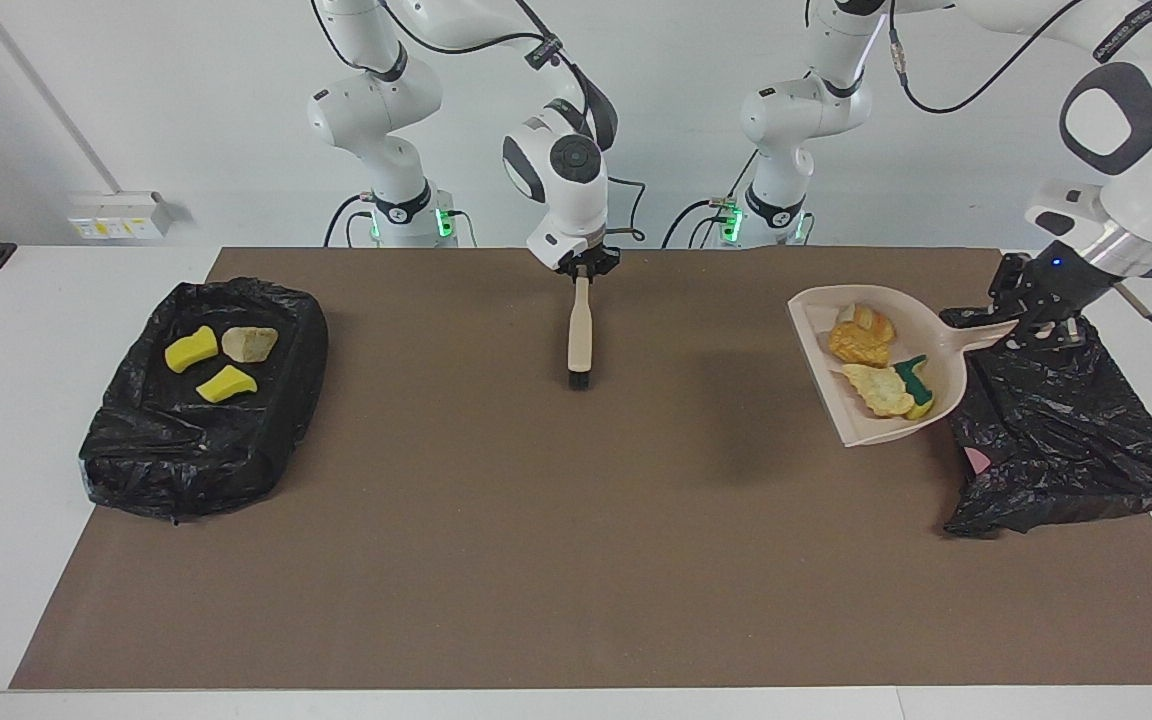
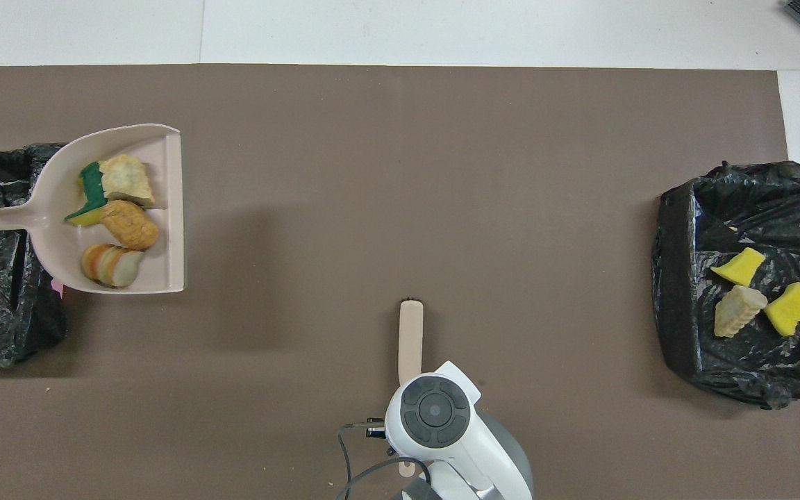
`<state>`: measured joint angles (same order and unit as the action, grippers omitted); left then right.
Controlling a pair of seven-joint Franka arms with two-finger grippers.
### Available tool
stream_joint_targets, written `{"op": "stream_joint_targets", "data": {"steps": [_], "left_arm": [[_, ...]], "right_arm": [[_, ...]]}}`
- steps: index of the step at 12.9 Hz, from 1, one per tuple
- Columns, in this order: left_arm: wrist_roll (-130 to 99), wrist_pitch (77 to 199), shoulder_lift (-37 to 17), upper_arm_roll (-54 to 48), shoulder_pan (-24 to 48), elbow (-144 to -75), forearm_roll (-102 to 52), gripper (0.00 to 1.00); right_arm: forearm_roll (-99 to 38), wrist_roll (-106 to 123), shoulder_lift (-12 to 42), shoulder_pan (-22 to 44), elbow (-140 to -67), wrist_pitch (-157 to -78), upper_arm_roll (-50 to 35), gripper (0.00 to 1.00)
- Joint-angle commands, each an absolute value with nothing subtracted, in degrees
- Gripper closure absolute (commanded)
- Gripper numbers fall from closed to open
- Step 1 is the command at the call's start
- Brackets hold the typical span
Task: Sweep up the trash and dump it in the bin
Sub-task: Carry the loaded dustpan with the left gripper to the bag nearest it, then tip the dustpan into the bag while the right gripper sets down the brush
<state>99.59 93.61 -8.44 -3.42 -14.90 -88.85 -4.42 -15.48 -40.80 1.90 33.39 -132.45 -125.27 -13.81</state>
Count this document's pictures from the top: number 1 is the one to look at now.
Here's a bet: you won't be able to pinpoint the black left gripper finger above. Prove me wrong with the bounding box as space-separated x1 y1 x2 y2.
988 252 1037 319
1011 312 1087 349

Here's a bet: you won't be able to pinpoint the beige hand brush black bristles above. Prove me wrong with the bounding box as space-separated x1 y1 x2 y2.
566 275 594 391

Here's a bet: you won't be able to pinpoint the beige plastic dustpan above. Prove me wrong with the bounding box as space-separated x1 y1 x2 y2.
787 285 1022 448

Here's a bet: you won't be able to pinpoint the notched green yellow sponge piece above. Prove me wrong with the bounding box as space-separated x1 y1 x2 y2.
893 354 937 421

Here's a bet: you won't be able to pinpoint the beige sponge chunk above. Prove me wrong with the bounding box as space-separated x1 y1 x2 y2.
221 326 280 363
836 303 897 346
843 363 917 418

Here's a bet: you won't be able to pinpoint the brown cork shaped sponge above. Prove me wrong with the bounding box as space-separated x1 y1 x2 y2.
828 322 889 368

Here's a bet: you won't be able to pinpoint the small green yellow sponge piece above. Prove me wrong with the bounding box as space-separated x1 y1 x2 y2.
196 364 260 405

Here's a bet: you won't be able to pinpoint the black trash bag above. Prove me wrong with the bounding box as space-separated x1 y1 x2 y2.
939 304 1152 541

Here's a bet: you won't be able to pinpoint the black bag lined bin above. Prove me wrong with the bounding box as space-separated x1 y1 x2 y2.
78 277 330 524

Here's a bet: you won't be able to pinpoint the brown table mat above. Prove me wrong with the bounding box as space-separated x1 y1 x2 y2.
9 247 1152 691

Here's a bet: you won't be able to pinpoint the black base cable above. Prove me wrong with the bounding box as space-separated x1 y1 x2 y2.
661 155 767 249
323 193 377 249

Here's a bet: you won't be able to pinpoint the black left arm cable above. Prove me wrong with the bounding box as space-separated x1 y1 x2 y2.
806 0 1152 336

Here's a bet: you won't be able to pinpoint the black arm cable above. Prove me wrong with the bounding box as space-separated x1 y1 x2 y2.
311 0 647 243
806 0 1152 336

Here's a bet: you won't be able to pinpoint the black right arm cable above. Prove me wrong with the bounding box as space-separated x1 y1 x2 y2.
311 0 647 243

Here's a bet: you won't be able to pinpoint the white wall socket box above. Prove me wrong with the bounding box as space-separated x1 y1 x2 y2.
67 191 175 241

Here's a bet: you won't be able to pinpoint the white wall conduit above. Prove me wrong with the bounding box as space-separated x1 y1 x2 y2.
0 0 122 196

